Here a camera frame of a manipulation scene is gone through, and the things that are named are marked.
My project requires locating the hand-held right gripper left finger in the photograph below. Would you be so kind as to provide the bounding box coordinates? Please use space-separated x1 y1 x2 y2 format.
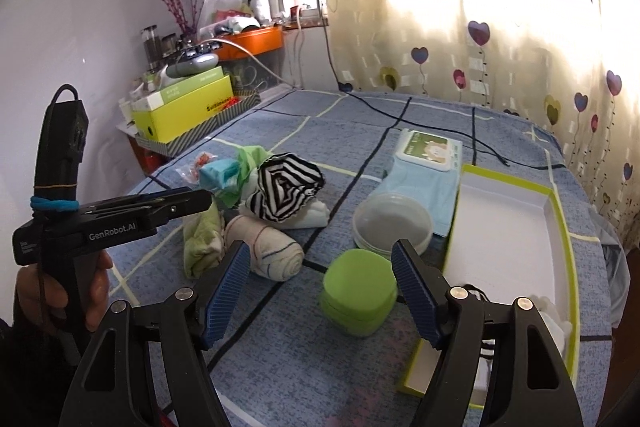
59 241 251 427

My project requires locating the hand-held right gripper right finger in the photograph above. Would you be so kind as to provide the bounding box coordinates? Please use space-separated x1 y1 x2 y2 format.
391 238 586 427

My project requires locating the striped tray box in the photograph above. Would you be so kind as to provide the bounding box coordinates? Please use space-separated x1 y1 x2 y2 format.
136 89 262 158

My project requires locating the grey oval device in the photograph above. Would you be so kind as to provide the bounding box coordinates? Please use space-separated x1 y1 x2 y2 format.
165 53 220 78

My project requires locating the person's left hand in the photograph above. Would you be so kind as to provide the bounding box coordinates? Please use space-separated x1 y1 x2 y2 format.
14 251 116 335

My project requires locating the small clear plastic packet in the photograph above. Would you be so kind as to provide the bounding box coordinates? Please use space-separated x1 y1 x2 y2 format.
179 151 218 184

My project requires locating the white folded cloth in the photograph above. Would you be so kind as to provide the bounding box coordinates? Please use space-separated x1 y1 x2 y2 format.
287 199 331 230

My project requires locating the green flat box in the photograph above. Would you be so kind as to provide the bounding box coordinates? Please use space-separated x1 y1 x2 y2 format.
150 67 223 108

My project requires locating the black cable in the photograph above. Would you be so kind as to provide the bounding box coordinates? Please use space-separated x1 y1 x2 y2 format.
315 0 513 168

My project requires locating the white rolled towel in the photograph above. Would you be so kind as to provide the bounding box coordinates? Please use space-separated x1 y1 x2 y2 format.
223 215 305 280

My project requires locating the white tube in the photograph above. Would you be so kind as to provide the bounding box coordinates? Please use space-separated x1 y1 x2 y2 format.
215 38 296 88

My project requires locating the white charger cable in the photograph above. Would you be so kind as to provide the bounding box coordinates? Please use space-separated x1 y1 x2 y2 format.
295 7 307 90

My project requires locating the grey cloth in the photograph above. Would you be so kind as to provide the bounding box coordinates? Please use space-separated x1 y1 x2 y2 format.
597 227 628 323

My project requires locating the white box with green rim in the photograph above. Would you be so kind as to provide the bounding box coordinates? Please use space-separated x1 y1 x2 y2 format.
397 164 581 408

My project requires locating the heart print curtain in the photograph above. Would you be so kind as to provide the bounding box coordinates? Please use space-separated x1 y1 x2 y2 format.
327 0 640 238

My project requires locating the small white box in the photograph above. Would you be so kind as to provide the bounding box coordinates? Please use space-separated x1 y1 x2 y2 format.
131 94 166 112

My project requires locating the bright green cloth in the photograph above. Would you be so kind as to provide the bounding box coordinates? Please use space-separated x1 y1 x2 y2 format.
320 248 398 339

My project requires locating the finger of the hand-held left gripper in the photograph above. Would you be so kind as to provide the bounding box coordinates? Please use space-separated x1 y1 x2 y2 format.
79 189 212 223
121 187 195 204

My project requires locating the white fluffy cloth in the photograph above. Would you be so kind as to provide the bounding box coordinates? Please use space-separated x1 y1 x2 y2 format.
530 294 573 355

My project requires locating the red bedside cabinet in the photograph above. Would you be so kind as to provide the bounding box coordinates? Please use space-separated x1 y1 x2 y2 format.
131 139 166 178

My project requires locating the clear round plastic container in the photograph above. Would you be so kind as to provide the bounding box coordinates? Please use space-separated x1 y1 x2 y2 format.
352 193 434 255

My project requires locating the yellow box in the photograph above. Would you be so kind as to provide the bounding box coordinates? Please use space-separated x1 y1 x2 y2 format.
131 74 236 142

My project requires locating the blue elastic band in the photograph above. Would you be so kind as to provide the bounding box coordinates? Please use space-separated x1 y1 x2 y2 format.
30 196 81 214

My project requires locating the orange basket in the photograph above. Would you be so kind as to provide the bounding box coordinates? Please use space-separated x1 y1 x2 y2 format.
217 27 285 60

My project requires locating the pale green cloth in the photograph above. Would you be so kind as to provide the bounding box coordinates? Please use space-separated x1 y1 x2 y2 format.
235 145 273 188

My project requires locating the blue face mask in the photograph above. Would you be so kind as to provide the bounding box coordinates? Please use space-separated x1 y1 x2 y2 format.
199 159 246 208

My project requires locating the green and white towel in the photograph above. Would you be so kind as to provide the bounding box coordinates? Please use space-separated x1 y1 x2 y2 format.
182 202 226 280

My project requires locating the black white striped cloth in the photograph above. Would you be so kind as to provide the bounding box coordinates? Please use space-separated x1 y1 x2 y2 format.
239 152 326 224

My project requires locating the tall glass jar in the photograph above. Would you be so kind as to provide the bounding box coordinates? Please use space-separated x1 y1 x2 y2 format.
144 25 160 62

